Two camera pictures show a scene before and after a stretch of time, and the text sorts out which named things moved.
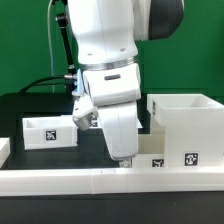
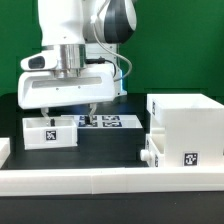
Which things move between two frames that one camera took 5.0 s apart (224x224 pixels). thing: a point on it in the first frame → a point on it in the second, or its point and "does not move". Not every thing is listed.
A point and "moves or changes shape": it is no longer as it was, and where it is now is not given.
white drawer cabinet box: x=194 y=129 does not move
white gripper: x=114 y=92 → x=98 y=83
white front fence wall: x=108 y=181 does not move
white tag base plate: x=116 y=121 does not move
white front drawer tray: x=152 y=150 moves or changes shape
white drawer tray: x=49 y=132 does not move
